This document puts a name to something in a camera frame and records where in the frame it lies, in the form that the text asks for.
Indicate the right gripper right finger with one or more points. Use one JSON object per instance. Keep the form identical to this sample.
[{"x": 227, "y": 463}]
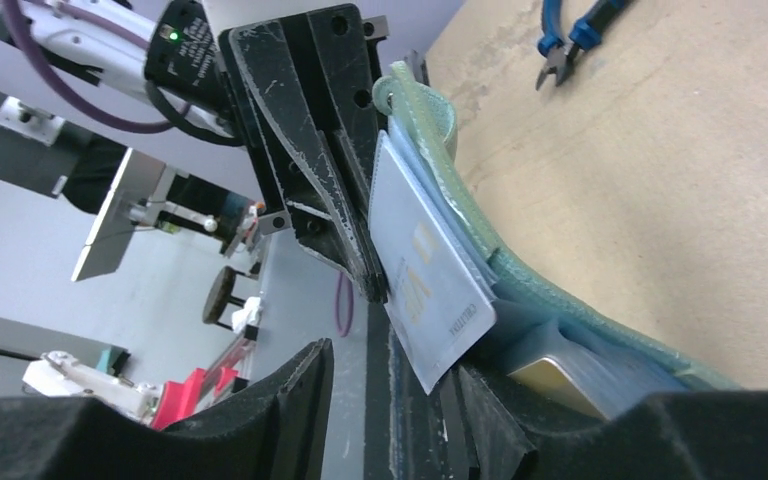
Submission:
[{"x": 521, "y": 434}]

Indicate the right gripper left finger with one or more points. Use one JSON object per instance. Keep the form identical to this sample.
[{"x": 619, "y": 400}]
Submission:
[{"x": 274, "y": 429}]

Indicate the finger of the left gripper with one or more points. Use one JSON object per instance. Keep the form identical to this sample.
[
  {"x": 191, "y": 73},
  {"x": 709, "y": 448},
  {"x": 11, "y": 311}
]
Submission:
[
  {"x": 334, "y": 52},
  {"x": 273, "y": 114}
]

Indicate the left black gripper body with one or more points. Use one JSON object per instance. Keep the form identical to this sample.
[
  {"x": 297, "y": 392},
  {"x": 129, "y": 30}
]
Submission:
[{"x": 188, "y": 57}]

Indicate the green card holder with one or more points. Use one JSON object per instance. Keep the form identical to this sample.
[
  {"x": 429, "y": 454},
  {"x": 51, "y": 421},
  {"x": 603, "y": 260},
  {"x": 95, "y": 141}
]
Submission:
[{"x": 544, "y": 338}]

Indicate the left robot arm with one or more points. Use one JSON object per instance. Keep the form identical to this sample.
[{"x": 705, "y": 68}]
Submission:
[{"x": 93, "y": 54}]

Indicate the background lab equipment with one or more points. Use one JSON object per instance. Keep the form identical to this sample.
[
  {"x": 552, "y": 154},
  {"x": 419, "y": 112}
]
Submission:
[{"x": 109, "y": 268}]

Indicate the blue handled pliers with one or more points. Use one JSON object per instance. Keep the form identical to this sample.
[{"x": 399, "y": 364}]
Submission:
[{"x": 560, "y": 50}]

